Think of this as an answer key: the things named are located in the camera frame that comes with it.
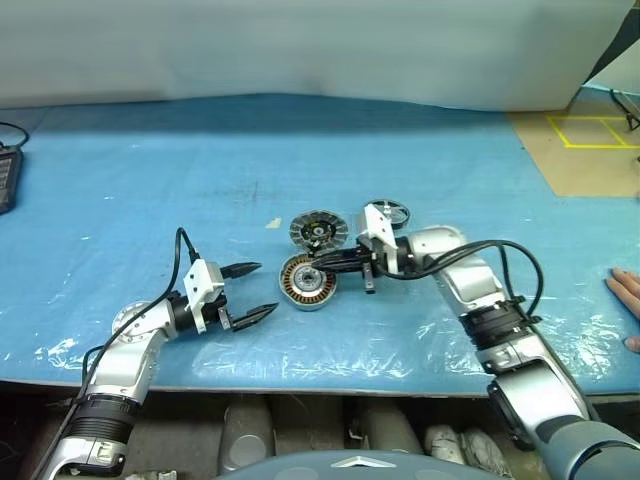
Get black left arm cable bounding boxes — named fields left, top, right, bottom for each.
left=81, top=226, right=202, bottom=401

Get black motor rotor ring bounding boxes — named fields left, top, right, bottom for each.
left=362, top=199, right=412, bottom=233

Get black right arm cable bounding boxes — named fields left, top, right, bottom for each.
left=374, top=239, right=546, bottom=327

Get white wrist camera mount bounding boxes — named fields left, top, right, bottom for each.
left=356, top=203, right=399, bottom=252
left=182, top=258, right=227, bottom=335

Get person's bare hand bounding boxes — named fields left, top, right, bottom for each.
left=605, top=266, right=640, bottom=354

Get blue-grey robot torso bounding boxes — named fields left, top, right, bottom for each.
left=213, top=449, right=507, bottom=480

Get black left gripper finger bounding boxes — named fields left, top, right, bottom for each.
left=231, top=301, right=280, bottom=333
left=221, top=261, right=263, bottom=281

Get motor stator with copper windings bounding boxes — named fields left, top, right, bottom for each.
left=277, top=254, right=342, bottom=313

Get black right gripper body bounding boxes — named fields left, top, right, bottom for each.
left=355, top=238, right=389, bottom=296

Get black device cable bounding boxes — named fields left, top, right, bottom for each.
left=0, top=121, right=31, bottom=151

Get silver finned motor cover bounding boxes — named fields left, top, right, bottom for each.
left=288, top=210, right=350, bottom=254

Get grey rounded shape under table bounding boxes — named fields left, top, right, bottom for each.
left=218, top=396, right=275, bottom=472
left=348, top=398, right=422, bottom=455

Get white shoes under table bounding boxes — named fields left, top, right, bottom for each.
left=423, top=423, right=512, bottom=477

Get black keypad device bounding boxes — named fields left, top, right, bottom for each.
left=0, top=148, right=26, bottom=217

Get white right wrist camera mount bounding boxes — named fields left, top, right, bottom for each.
left=356, top=203, right=399, bottom=252

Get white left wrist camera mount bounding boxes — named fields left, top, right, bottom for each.
left=182, top=258, right=227, bottom=335

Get blue table mat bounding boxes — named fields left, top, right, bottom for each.
left=0, top=92, right=640, bottom=399

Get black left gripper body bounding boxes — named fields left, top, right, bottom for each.
left=201, top=291, right=237, bottom=334

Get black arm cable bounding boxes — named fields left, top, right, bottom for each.
left=374, top=239, right=546, bottom=327
left=81, top=226, right=202, bottom=401

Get white backdrop cloth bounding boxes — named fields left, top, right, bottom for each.
left=0, top=0, right=640, bottom=112

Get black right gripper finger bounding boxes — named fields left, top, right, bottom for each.
left=318, top=248, right=372, bottom=264
left=311, top=258, right=373, bottom=275

